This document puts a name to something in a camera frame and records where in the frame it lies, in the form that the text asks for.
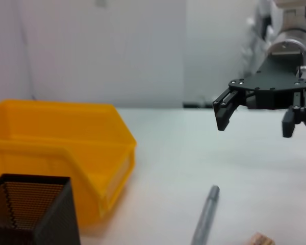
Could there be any yellow plastic bin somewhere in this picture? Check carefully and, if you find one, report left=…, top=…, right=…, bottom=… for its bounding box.
left=0, top=99, right=138, bottom=227

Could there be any black mesh pen holder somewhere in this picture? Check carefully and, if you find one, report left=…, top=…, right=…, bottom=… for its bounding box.
left=0, top=173, right=82, bottom=245

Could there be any grey glitter pen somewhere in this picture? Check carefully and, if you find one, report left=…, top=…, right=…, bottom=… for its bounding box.
left=190, top=184, right=221, bottom=245

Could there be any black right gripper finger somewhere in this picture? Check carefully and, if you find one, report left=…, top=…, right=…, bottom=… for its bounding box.
left=212, top=88, right=240, bottom=132
left=281, top=90, right=306, bottom=139

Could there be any beige eraser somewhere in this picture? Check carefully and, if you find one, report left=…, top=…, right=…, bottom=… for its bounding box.
left=245, top=231, right=276, bottom=245

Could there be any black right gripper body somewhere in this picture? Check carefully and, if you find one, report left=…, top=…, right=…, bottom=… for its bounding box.
left=228, top=57, right=306, bottom=110

